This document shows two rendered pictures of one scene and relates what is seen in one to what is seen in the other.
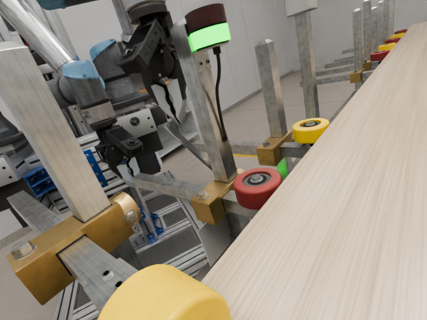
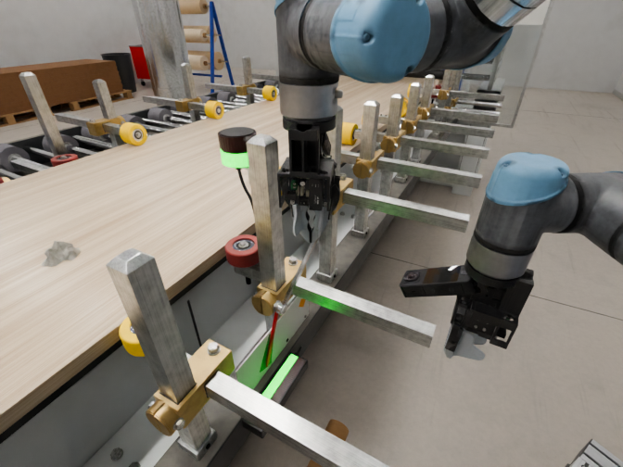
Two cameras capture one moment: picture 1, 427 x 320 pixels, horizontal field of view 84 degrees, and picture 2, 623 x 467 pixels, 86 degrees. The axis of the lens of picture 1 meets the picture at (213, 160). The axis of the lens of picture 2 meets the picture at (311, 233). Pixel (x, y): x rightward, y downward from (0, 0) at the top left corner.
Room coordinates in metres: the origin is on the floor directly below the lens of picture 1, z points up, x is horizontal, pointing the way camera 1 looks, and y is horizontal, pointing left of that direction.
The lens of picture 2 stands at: (0.94, -0.09, 1.32)
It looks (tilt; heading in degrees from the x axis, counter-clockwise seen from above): 33 degrees down; 163
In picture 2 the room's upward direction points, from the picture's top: straight up
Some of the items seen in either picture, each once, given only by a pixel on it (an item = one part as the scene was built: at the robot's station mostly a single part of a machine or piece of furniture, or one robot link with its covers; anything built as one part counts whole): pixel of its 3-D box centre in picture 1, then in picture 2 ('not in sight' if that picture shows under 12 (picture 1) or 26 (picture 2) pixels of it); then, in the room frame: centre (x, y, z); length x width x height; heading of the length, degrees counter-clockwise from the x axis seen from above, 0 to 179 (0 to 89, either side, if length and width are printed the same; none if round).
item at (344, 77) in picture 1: (338, 79); not in sight; (1.35, -0.82, 0.80); 0.44 x 0.03 x 0.04; 44
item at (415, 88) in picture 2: not in sight; (406, 144); (-0.25, 0.70, 0.87); 0.04 x 0.04 x 0.48; 44
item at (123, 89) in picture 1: (119, 88); not in sight; (1.10, 0.30, 1.09); 0.15 x 0.15 x 0.10
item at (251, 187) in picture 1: (262, 204); (246, 263); (0.34, -0.06, 0.85); 0.08 x 0.08 x 0.11
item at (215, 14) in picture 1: (206, 19); (237, 139); (0.41, -0.05, 1.16); 0.06 x 0.06 x 0.02
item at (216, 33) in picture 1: (210, 37); (239, 154); (0.41, -0.05, 1.13); 0.06 x 0.06 x 0.02
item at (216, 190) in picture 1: (224, 193); (279, 285); (0.42, 0.00, 0.85); 0.14 x 0.06 x 0.05; 134
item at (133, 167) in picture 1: (131, 170); (464, 349); (0.68, 0.25, 0.86); 0.06 x 0.03 x 0.09; 44
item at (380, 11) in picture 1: (380, 37); not in sight; (1.83, -1.46, 0.91); 0.04 x 0.04 x 0.48; 44
